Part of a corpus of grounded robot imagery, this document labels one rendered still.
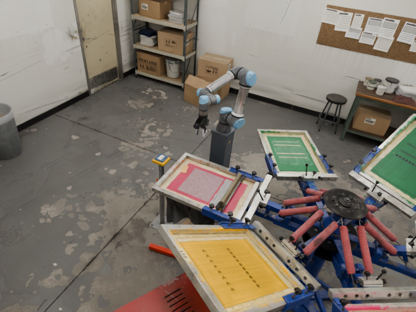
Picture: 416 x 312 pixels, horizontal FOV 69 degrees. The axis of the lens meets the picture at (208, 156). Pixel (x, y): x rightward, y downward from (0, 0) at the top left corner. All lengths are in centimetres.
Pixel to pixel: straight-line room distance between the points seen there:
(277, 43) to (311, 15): 72
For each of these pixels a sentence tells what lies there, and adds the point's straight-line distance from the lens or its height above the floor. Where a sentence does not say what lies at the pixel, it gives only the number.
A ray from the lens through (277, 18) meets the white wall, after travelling 591.
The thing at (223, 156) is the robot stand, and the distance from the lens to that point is 307.
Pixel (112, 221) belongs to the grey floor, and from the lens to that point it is 373.
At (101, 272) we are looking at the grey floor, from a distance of 336.
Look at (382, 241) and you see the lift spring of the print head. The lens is 247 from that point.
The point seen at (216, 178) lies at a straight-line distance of 279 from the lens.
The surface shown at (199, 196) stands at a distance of 260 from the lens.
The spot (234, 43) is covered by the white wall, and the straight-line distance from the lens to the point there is 625.
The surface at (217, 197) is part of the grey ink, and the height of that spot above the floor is 96.
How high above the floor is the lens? 280
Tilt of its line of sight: 37 degrees down
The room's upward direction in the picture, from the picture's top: 6 degrees clockwise
